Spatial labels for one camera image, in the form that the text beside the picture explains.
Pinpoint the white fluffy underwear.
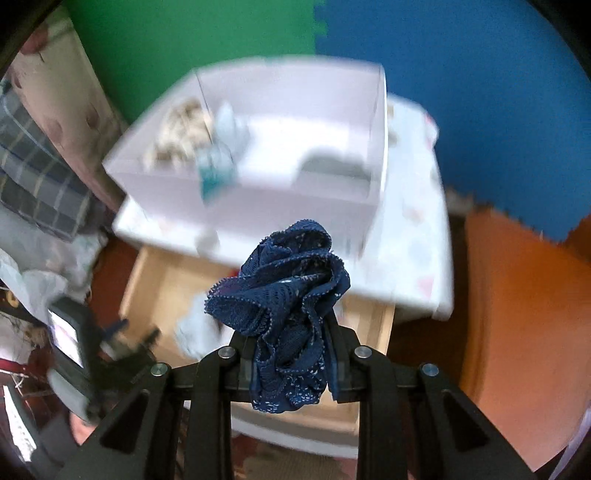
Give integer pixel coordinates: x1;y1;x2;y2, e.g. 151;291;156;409
174;306;223;360

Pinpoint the pink floral print cloth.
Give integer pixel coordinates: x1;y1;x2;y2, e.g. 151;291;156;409
9;9;131;208

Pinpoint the white leaf print cloth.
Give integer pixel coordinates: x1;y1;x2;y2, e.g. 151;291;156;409
0;217;110;325

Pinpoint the orange wooden furniture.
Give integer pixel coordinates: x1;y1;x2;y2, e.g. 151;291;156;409
459;210;591;472

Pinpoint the navy lace underwear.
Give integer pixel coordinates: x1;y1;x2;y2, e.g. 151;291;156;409
203;219;352;414

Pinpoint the white cardboard box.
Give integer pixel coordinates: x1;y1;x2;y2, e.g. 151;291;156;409
102;58;389;260

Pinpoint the person's left hand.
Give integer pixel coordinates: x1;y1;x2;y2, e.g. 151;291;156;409
68;410;101;447

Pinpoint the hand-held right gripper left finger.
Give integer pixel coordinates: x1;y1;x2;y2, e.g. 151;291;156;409
60;332;254;480

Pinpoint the leopard print underwear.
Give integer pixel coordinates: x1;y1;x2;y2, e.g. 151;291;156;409
143;99;215;169

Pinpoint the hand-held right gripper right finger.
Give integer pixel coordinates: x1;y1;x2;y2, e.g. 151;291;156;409
323;316;534;480

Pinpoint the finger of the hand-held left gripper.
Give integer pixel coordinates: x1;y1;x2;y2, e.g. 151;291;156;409
99;318;131;357
111;327;163;398

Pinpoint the light blue striped underwear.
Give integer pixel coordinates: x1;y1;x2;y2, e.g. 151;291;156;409
198;102;252;167

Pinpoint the grey plaid cloth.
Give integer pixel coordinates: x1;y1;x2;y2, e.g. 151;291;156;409
0;78;107;241

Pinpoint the green foam mat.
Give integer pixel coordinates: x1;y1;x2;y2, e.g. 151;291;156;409
62;0;326;126

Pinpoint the blue foam mat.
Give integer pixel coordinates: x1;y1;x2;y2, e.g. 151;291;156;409
314;0;591;244

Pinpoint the white patterned cover sheet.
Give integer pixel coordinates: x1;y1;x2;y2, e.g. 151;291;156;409
113;92;455;319

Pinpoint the wooden drawer grey front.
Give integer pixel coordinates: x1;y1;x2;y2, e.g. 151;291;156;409
117;247;396;460

